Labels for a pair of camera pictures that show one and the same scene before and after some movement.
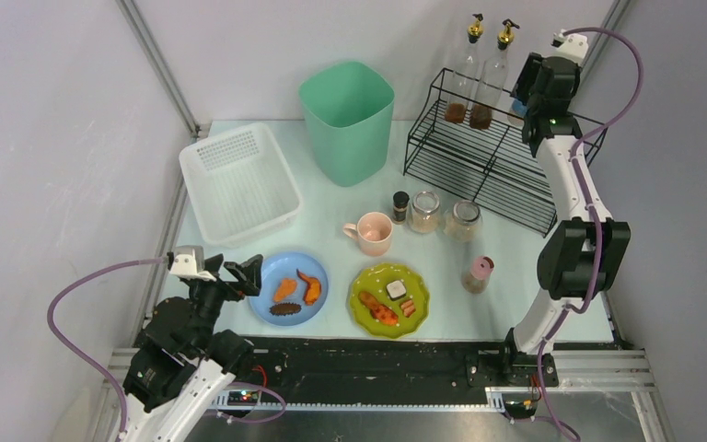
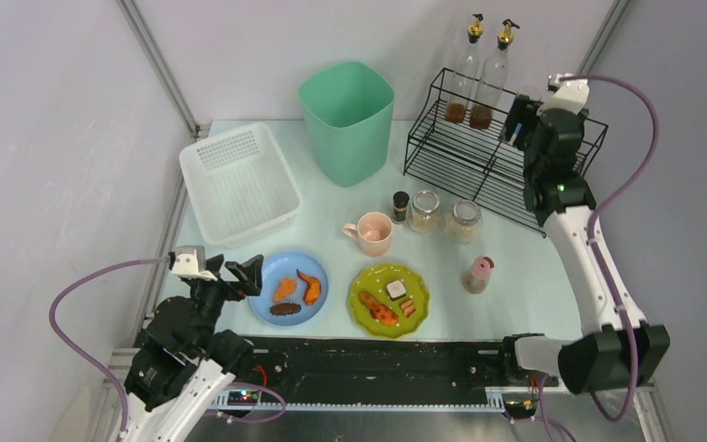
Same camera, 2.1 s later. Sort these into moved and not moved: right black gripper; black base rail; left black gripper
Moved: right black gripper
Not moved: black base rail; left black gripper
